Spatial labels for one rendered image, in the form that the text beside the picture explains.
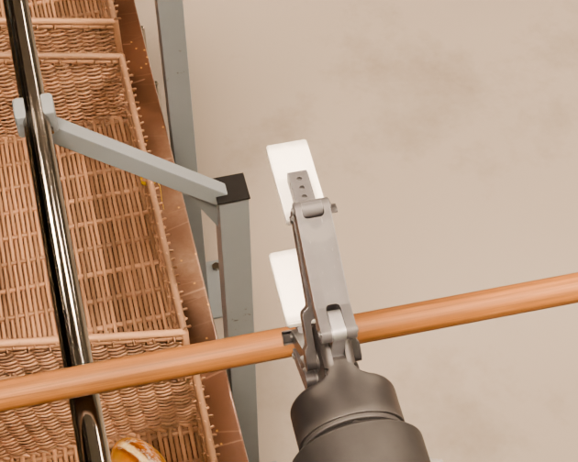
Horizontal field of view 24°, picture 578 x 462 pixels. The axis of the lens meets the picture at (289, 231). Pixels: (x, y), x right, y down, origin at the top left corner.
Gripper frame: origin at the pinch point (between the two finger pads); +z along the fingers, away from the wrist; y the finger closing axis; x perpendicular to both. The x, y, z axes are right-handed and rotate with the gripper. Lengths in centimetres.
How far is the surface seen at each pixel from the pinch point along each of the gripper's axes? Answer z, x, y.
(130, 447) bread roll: 27, -17, 84
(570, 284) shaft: 5.9, 29.8, 28.3
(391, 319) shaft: 5.8, 11.4, 28.1
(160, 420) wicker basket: 32, -12, 87
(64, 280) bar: 19.4, -19.2, 31.0
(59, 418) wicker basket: 32, -25, 81
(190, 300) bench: 53, -4, 91
